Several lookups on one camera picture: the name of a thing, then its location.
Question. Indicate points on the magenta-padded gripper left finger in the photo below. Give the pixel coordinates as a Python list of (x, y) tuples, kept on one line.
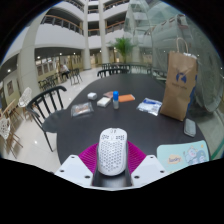
[(73, 166)]

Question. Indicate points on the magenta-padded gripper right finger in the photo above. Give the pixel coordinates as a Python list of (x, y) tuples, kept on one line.
[(150, 166)]

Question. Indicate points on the white perforated computer mouse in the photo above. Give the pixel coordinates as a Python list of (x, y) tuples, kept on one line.
[(112, 153)]

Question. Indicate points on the light blue cartoon mouse pad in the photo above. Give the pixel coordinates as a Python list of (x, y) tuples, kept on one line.
[(183, 156)]

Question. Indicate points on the black slatted chair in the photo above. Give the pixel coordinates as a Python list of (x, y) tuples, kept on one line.
[(50, 123), (113, 71)]

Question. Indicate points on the grey smartphone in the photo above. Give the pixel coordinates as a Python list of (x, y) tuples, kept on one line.
[(190, 127)]

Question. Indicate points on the clear plastic packet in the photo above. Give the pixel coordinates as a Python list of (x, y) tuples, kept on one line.
[(82, 109)]

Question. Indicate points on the white and blue packet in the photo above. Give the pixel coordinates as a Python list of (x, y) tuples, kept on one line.
[(149, 106)]

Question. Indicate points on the small blue-capped bottle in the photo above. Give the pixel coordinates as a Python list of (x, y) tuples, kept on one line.
[(115, 101)]

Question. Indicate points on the white lattice chair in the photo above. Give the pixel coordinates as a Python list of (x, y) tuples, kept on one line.
[(4, 128), (25, 100)]

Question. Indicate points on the pink flat packet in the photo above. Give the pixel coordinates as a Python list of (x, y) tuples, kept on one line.
[(108, 94)]

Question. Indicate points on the brown paper bag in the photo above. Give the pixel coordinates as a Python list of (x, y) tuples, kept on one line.
[(178, 90)]

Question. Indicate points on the group of black chairs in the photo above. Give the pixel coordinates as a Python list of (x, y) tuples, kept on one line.
[(75, 75)]

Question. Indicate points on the person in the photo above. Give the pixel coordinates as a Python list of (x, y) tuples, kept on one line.
[(64, 70)]

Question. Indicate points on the green potted palm plant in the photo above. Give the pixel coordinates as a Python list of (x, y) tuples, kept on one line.
[(122, 46)]

